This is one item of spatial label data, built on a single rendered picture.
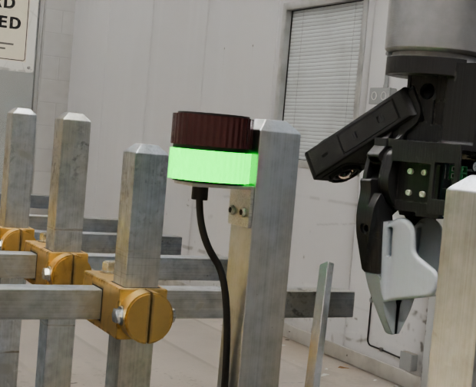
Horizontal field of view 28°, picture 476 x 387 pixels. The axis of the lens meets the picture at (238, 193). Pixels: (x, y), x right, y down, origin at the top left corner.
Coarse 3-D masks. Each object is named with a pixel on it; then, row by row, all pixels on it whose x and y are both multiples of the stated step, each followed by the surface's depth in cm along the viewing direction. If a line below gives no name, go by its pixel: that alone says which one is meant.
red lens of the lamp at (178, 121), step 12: (180, 120) 68; (192, 120) 68; (204, 120) 68; (216, 120) 67; (228, 120) 68; (240, 120) 68; (252, 120) 69; (180, 132) 68; (192, 132) 68; (204, 132) 68; (216, 132) 68; (228, 132) 68; (240, 132) 68; (252, 132) 70; (192, 144) 68; (204, 144) 68; (216, 144) 68; (228, 144) 68; (240, 144) 68; (252, 144) 70
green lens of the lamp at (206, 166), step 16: (176, 160) 69; (192, 160) 68; (208, 160) 68; (224, 160) 68; (240, 160) 69; (176, 176) 69; (192, 176) 68; (208, 176) 68; (224, 176) 68; (240, 176) 69
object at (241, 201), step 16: (192, 112) 68; (176, 144) 69; (192, 192) 70; (240, 192) 72; (240, 208) 71; (240, 224) 72; (208, 240) 71; (224, 272) 71; (224, 288) 71; (224, 304) 72; (224, 320) 72; (224, 336) 72; (224, 352) 72; (224, 368) 72; (224, 384) 72
